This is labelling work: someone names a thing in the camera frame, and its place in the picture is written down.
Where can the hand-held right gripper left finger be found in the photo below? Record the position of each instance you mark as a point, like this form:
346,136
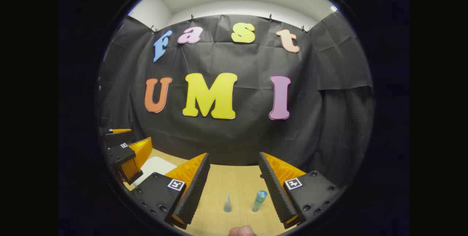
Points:
193,192

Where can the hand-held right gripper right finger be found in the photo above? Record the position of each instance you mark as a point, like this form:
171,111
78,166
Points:
276,192

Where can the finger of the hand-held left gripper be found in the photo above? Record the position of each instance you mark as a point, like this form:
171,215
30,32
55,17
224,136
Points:
120,155
119,139

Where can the blue-capped skin care bottle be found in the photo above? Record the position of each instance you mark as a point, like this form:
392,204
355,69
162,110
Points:
259,201

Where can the white suitcase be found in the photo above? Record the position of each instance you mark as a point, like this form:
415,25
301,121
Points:
155,166

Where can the black backdrop cloth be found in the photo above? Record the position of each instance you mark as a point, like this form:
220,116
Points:
248,137

